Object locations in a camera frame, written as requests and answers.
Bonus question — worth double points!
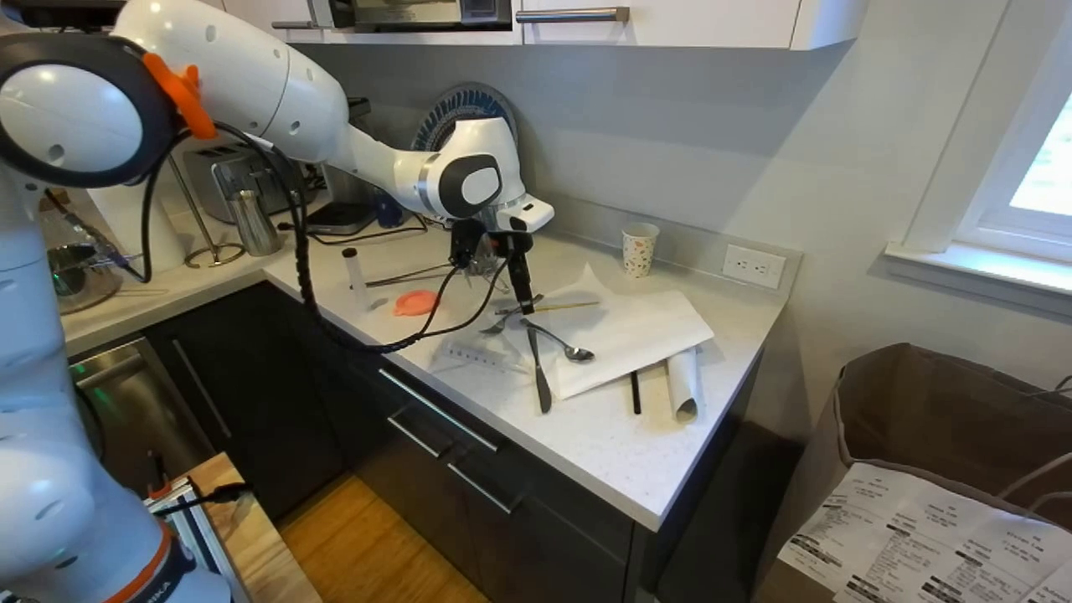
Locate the white wall outlet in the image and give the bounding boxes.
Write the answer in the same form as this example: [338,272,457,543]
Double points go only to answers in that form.
[719,242,790,290]

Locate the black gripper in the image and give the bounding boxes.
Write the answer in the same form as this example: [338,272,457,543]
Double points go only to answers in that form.
[488,229,542,318]

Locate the stainless steel dishwasher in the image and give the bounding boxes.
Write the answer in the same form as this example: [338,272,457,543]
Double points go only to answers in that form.
[63,330,217,502]

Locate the white framed window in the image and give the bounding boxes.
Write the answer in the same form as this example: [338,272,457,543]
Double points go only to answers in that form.
[872,0,1072,328]

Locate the metal wire stand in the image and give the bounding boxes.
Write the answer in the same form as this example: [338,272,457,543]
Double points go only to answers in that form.
[179,146,251,272]

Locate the orange round lid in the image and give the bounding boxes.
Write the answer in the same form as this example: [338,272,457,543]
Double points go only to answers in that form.
[392,287,443,321]

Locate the dark kitchen base cabinet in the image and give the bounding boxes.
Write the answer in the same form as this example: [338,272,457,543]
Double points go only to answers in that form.
[143,278,812,603]

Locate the white paper towel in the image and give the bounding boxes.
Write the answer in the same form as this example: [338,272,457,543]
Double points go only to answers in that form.
[488,265,719,425]

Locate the metal fork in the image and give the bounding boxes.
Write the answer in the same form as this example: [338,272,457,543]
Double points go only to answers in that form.
[484,308,541,338]

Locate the steel kitchen appliance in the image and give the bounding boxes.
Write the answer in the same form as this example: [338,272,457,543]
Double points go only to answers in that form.
[180,139,336,229]

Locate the metal spoon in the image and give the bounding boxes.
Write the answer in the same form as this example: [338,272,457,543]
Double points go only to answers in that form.
[518,314,595,369]

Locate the printed paper sheet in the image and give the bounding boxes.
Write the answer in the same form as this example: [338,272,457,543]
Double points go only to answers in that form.
[777,463,1072,603]

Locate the brown paper bag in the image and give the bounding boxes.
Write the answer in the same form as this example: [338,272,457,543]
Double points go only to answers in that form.
[753,338,1072,603]

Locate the white upper cabinets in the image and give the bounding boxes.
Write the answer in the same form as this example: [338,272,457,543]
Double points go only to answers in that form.
[220,0,872,52]

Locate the orange cable clip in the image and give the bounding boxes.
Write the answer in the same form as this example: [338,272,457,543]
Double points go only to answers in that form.
[140,46,217,143]

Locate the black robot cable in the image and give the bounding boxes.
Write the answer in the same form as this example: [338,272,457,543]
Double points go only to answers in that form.
[44,120,516,356]

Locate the blue patterned decorative plate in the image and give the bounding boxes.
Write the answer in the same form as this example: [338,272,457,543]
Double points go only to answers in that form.
[410,79,525,162]

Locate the patterned paper cup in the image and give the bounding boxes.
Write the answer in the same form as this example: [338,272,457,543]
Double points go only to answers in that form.
[621,220,664,281]

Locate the steel cup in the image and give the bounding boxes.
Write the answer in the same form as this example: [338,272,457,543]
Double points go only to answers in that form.
[231,185,283,258]

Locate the wooden stirrer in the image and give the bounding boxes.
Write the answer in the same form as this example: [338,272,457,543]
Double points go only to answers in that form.
[495,290,606,318]

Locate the small bottle black cap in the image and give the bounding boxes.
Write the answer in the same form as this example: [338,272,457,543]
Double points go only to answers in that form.
[342,244,367,296]

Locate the stainless steel microwave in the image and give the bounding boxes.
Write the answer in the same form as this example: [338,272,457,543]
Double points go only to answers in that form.
[327,0,516,34]

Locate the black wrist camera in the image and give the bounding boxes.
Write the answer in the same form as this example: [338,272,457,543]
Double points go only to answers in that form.
[448,214,488,272]

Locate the wooden platform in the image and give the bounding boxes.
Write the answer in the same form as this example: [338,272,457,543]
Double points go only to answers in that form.
[147,450,327,603]

